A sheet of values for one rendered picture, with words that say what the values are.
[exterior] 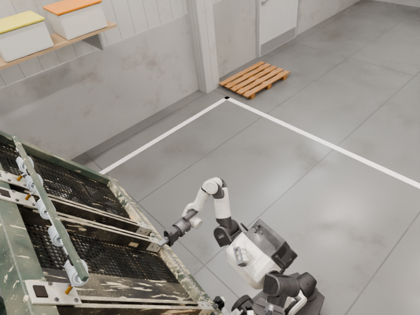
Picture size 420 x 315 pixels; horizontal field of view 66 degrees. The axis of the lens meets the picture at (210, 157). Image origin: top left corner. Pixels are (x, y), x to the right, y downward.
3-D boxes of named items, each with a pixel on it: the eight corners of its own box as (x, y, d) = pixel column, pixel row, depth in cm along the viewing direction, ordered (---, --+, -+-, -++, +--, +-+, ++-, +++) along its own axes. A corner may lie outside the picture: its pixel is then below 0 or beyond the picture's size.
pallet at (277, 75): (259, 65, 627) (259, 60, 621) (290, 75, 583) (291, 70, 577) (217, 89, 575) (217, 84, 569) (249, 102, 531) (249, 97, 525)
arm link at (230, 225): (235, 212, 193) (238, 234, 194) (222, 212, 198) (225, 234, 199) (225, 219, 183) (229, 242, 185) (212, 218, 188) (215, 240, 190)
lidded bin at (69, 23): (92, 19, 379) (84, -6, 361) (110, 26, 355) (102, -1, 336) (52, 33, 356) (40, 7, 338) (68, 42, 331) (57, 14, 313)
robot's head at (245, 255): (247, 244, 174) (242, 239, 167) (252, 262, 168) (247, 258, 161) (235, 248, 176) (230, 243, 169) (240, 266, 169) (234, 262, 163)
